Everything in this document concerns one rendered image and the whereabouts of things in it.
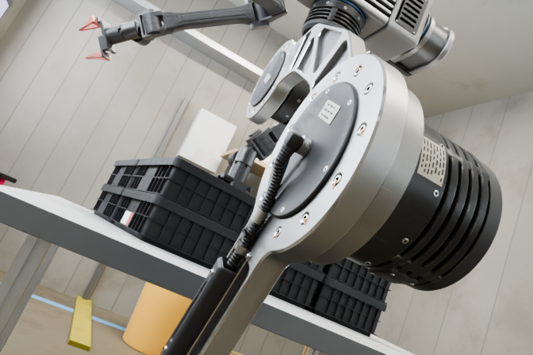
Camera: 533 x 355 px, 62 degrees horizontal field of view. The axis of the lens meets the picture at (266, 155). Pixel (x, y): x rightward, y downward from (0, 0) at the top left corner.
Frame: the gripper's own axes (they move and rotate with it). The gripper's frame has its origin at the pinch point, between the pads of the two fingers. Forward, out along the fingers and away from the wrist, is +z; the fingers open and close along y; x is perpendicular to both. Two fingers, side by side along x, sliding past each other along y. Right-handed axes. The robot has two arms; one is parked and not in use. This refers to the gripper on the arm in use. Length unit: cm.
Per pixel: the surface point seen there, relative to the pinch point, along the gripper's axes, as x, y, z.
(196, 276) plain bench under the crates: 54, 16, 18
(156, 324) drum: -176, -47, 66
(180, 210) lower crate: 10.4, 13.5, 6.5
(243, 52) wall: -267, -37, -177
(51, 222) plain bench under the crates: 53, 40, 19
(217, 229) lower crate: 9.0, 1.6, 6.7
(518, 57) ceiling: -97, -197, -216
